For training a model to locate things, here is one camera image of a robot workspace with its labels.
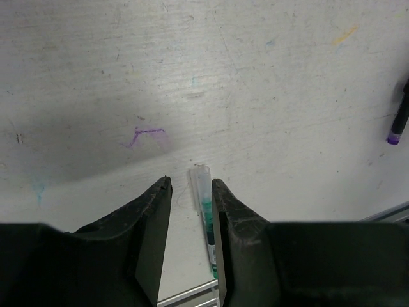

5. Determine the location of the green ink pen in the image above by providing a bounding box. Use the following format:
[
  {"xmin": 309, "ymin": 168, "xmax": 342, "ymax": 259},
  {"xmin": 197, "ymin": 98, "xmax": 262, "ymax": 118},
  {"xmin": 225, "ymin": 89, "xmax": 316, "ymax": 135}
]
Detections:
[{"xmin": 190, "ymin": 164, "xmax": 218, "ymax": 279}]

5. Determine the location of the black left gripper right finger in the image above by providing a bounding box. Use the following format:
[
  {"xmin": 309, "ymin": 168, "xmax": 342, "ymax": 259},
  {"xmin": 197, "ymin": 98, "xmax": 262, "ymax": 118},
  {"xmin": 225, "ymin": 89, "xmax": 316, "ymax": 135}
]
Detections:
[{"xmin": 212, "ymin": 178, "xmax": 409, "ymax": 307}]

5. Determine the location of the purple ink pen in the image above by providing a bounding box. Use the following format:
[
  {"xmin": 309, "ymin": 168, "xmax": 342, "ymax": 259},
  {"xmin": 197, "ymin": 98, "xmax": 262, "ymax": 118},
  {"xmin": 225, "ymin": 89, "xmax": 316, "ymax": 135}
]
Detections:
[{"xmin": 387, "ymin": 81, "xmax": 408, "ymax": 145}]

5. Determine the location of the aluminium frame rail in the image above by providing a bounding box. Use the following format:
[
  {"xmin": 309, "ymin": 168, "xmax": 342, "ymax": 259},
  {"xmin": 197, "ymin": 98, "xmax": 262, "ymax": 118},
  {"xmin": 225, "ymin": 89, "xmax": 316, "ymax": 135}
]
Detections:
[{"xmin": 156, "ymin": 201, "xmax": 409, "ymax": 307}]

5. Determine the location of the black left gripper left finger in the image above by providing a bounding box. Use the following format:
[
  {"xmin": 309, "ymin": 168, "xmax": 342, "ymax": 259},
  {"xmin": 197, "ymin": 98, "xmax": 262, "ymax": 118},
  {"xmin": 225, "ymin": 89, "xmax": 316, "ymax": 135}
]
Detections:
[{"xmin": 1, "ymin": 177, "xmax": 172, "ymax": 306}]

